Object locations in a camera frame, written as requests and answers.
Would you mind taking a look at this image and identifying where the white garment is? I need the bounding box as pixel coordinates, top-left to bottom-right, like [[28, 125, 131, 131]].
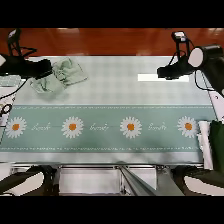
[[197, 120, 215, 171]]

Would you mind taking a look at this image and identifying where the black cable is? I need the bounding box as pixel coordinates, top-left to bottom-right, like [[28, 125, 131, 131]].
[[0, 79, 28, 102], [193, 69, 215, 92]]

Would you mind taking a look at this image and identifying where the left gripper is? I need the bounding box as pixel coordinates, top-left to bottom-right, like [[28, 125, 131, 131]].
[[20, 59, 54, 80]]

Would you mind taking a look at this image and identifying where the pale green checked garment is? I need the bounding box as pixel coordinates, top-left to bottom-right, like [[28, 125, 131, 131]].
[[0, 74, 23, 88]]

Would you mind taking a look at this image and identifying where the silver frame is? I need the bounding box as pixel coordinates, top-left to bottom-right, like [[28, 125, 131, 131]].
[[0, 161, 224, 197]]

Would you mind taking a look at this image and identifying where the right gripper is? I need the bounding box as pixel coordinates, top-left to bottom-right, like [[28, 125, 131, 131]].
[[156, 55, 196, 81]]

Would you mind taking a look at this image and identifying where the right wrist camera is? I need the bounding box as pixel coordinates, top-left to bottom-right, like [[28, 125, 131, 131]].
[[170, 31, 195, 65]]

